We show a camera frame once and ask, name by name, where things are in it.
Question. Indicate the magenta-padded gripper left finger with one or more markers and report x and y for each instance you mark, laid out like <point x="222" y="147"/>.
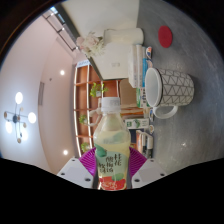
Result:
<point x="75" y="173"/>

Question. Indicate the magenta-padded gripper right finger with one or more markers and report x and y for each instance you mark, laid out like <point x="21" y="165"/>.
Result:
<point x="150" y="171"/>

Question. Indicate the yellow drink bottle white cap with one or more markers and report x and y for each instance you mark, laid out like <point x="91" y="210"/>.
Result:
<point x="111" y="143"/>

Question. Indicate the recessed ceiling spotlight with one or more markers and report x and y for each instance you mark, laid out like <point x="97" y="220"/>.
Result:
<point x="62" y="72"/>
<point x="65" y="152"/>

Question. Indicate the stack of dark books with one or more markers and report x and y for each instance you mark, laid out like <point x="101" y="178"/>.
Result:
<point x="145" y="141"/>

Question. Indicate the dark office chair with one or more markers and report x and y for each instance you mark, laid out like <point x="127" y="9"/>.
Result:
<point x="132" y="136"/>

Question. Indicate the small green white carton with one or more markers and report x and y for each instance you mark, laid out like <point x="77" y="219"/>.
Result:
<point x="136" y="123"/>

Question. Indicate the green white box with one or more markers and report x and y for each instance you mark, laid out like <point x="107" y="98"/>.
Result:
<point x="141" y="98"/>

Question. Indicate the wooden shelf unit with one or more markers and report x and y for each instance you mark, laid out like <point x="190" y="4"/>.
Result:
<point x="83" y="96"/>

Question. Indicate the multi-bulb ceiling lamp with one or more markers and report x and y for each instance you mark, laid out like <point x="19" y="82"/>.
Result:
<point x="18" y="117"/>

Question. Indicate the tan chair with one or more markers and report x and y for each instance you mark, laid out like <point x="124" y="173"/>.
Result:
<point x="128" y="93"/>

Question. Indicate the white mug triangle pattern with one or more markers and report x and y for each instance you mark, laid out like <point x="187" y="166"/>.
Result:
<point x="173" y="88"/>

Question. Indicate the ceiling air vent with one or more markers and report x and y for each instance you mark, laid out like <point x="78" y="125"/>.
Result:
<point x="41" y="93"/>

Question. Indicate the stack of white books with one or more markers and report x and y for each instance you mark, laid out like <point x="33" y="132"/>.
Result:
<point x="136" y="66"/>

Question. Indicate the small red blue packet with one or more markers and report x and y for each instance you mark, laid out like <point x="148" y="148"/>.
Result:
<point x="148" y="52"/>

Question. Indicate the flat round red coaster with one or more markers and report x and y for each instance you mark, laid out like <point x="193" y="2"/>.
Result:
<point x="165" y="36"/>

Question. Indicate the white vase with pale flowers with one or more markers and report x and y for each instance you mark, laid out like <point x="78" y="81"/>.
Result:
<point x="123" y="36"/>

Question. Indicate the black track light rail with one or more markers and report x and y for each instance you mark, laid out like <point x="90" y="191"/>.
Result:
<point x="63" y="30"/>

